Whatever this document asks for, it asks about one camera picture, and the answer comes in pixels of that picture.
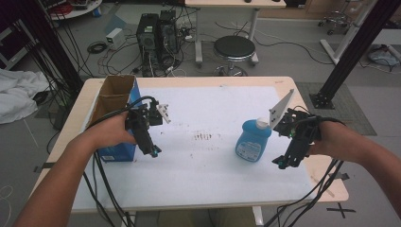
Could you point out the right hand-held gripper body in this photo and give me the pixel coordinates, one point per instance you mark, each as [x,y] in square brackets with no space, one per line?
[299,126]

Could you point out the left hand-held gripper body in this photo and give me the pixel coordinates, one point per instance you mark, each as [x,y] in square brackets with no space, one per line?
[143,118]

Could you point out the blue detergent bottle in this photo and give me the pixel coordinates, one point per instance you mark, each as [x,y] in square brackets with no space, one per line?
[252,142]

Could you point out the blue cardboard box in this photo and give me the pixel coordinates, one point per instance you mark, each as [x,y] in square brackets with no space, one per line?
[113,91]

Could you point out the person's right hand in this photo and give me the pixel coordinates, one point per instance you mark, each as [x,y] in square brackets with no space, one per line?
[327,137]

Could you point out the person's left hand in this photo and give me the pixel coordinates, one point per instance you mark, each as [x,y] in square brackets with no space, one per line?
[108,129]

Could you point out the grey floor mat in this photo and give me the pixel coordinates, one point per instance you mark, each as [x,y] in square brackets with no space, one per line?
[353,107]

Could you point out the white table sheet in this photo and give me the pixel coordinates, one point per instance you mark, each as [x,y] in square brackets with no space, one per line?
[205,170]

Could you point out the black computer tower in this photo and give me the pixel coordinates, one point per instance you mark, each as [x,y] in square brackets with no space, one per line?
[168,34]
[147,41]

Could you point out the small white device box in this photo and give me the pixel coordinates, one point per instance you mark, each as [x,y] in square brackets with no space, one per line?
[115,38]

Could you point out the white metal stand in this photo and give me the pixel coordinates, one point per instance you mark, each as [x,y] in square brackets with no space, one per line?
[346,38]

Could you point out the black round stool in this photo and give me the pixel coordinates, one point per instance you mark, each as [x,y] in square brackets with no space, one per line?
[234,47]

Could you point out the office chair wheel base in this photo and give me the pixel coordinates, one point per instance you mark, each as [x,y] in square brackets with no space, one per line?
[335,20]

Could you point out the round white table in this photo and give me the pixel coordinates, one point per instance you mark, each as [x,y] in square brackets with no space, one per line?
[78,11]

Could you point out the white cloth pile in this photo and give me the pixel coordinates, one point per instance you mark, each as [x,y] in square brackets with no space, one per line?
[17,91]

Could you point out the white desk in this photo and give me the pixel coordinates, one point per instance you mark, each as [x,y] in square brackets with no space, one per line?
[233,3]

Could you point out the black metal frame post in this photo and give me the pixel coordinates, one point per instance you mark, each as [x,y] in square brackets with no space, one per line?
[53,41]
[356,50]

